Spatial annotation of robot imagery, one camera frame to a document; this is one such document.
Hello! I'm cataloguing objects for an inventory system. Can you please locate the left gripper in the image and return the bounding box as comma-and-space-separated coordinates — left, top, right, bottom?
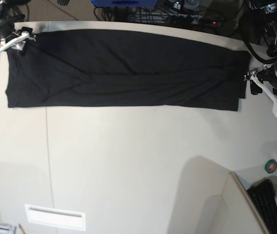
243, 64, 277, 103

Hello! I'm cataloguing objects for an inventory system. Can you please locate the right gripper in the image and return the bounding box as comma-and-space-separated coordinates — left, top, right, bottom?
0, 24, 36, 55

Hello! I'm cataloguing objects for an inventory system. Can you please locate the black t-shirt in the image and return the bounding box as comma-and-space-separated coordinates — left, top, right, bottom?
6, 29, 251, 111

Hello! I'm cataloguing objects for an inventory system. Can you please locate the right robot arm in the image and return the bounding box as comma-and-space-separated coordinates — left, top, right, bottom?
0, 0, 33, 52

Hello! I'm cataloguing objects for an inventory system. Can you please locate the power strip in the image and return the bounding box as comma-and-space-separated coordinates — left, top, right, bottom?
168, 14, 217, 25

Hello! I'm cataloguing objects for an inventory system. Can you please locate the green tape roll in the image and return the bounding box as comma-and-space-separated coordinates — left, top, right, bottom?
264, 159, 277, 174

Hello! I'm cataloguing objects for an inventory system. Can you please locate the black keyboard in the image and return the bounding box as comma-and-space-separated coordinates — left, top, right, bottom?
247, 179, 277, 234

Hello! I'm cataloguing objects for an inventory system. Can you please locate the pencil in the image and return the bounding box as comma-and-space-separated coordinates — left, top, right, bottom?
18, 224, 25, 234

